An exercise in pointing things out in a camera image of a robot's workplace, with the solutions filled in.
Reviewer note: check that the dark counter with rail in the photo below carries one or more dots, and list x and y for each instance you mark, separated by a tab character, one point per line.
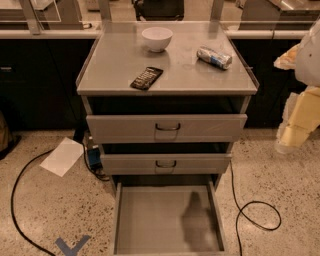
54	72

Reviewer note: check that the grey top drawer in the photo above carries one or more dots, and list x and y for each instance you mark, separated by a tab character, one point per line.
141	128

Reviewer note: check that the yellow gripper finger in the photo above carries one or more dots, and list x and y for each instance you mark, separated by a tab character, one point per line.
287	60
301	116

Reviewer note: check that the black drawer handle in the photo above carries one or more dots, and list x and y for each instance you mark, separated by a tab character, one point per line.
168	164
171	128

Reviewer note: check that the blue power box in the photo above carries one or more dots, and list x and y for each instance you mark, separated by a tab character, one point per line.
93	155

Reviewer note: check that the grey metal drawer cabinet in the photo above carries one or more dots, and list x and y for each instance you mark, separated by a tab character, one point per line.
213	40

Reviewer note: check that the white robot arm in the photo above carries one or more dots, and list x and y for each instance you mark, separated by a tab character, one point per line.
307	68

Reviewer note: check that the grey middle drawer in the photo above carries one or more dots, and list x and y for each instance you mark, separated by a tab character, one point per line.
144	164

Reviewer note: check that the black snack bar packet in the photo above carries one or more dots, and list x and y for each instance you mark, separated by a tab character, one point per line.
146	79

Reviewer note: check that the black drawer handle top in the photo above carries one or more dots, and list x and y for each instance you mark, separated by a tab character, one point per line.
171	128

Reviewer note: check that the white paper sheet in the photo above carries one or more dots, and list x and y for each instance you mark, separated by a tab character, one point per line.
63	157

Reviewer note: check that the grey open bottom drawer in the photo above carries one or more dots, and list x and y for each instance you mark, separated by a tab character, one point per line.
168	220

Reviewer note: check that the black drawer handle middle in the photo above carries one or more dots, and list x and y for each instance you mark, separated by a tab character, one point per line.
168	164

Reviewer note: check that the white ceramic bowl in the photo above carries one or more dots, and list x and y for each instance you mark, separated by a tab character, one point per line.
156	39

